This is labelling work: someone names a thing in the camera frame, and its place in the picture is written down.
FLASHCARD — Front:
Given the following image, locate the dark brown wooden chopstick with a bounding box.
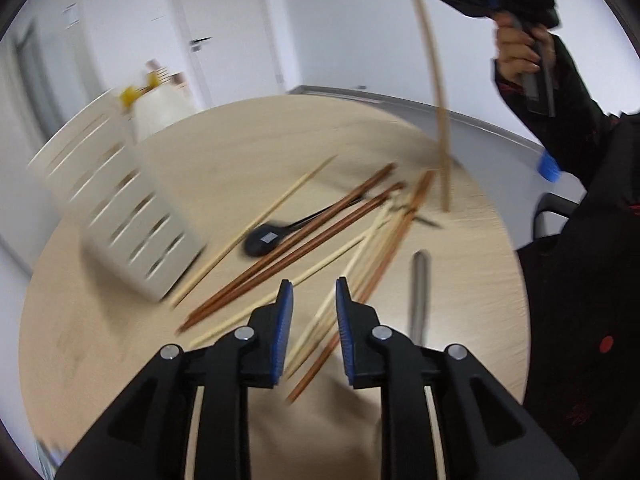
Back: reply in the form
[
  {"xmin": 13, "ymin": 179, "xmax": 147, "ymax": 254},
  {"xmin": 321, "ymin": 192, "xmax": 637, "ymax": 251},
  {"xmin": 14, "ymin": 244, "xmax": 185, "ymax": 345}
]
[
  {"xmin": 185, "ymin": 162, "xmax": 398, "ymax": 328},
  {"xmin": 286, "ymin": 170, "xmax": 437, "ymax": 404},
  {"xmin": 176, "ymin": 182, "xmax": 407, "ymax": 335}
]

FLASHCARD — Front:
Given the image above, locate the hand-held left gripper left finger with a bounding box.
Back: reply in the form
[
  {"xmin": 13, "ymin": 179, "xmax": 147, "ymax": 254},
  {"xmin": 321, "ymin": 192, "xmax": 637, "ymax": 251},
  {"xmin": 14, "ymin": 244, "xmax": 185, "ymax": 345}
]
[{"xmin": 55, "ymin": 280, "xmax": 293, "ymax": 480}]

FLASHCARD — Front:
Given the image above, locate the white door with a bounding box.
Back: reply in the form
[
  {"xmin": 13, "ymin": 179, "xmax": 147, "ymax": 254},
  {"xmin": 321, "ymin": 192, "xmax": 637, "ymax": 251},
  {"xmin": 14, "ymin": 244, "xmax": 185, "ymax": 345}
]
[{"xmin": 167, "ymin": 0, "xmax": 301, "ymax": 111}]

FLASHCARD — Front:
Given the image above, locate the black spoon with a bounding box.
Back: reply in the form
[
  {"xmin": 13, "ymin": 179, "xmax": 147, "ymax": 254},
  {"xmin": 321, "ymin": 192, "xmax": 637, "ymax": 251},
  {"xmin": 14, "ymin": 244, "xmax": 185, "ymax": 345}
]
[{"xmin": 242, "ymin": 199, "xmax": 363, "ymax": 259}]

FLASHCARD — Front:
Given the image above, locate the small blue object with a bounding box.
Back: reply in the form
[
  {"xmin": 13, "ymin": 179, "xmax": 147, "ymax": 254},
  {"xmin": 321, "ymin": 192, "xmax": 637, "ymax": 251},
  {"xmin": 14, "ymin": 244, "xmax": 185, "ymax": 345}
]
[{"xmin": 537, "ymin": 152, "xmax": 563, "ymax": 183}]

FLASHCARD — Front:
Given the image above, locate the person's black clothing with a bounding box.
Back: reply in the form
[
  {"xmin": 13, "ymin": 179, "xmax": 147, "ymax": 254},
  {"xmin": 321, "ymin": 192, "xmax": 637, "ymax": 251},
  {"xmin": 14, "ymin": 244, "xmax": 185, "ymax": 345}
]
[{"xmin": 515, "ymin": 110, "xmax": 640, "ymax": 466}]

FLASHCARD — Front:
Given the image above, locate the person's right forearm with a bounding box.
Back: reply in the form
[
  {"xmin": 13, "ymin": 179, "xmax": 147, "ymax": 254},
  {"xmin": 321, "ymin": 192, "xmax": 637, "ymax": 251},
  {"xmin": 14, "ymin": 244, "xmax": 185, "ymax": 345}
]
[{"xmin": 492, "ymin": 35, "xmax": 623, "ymax": 191}]

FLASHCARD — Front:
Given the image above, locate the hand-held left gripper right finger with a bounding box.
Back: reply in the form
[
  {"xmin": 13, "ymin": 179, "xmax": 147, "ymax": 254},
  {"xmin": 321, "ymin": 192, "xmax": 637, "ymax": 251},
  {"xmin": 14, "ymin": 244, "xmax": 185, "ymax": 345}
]
[{"xmin": 335, "ymin": 276, "xmax": 581, "ymax": 480}]

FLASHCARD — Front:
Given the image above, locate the white utensil holder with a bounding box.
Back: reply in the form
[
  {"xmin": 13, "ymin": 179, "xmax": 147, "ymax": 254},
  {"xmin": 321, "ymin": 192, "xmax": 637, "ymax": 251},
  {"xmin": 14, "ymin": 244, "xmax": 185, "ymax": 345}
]
[{"xmin": 27, "ymin": 87, "xmax": 208, "ymax": 303}]

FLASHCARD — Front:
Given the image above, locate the thin light wooden chopstick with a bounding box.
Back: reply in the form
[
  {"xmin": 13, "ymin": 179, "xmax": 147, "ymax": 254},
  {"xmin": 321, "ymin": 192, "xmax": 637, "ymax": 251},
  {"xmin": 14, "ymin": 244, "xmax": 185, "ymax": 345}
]
[{"xmin": 189, "ymin": 234, "xmax": 372, "ymax": 349}]

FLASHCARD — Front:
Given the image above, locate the person's right hand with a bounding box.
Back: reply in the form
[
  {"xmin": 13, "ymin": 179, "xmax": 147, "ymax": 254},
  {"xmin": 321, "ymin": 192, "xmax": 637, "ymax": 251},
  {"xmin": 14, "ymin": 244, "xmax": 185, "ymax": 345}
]
[{"xmin": 492, "ymin": 11, "xmax": 556, "ymax": 83}]

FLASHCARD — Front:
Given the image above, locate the silver metal utensil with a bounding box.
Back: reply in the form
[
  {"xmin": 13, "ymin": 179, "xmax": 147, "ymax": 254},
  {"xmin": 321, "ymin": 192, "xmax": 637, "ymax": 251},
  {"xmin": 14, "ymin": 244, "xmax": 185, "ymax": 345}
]
[{"xmin": 409, "ymin": 250, "xmax": 432, "ymax": 347}]

